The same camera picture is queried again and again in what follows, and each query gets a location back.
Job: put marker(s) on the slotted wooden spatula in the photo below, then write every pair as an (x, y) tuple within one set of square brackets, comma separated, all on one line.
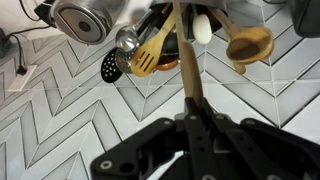
[(146, 56)]

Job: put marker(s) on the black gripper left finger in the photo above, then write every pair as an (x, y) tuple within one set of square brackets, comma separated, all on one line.
[(196, 146)]

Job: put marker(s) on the white wall outlet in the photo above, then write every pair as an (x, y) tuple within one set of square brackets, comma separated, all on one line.
[(21, 80)]

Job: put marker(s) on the metal perforated spoon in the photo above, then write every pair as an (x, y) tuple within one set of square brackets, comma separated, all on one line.
[(122, 63)]

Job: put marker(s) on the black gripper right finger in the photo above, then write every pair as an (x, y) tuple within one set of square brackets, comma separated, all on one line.
[(266, 150)]

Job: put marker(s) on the black silver coffee maker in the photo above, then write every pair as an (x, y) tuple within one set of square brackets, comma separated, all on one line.
[(306, 16)]

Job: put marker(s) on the dark copper ladle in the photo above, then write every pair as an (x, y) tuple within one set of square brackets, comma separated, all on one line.
[(166, 65)]

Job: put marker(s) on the large round wooden spoon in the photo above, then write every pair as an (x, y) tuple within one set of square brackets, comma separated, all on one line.
[(250, 45)]

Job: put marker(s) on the black perforated spoon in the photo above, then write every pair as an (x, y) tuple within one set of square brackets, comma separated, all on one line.
[(109, 68)]

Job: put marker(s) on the shiny metal ladle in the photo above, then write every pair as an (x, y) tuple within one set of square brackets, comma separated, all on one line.
[(127, 40)]

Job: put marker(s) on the glass steel electric kettle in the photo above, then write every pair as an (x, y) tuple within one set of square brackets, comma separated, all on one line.
[(85, 20)]

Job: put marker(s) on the plain wooden spatula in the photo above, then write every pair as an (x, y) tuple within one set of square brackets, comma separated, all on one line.
[(190, 66)]

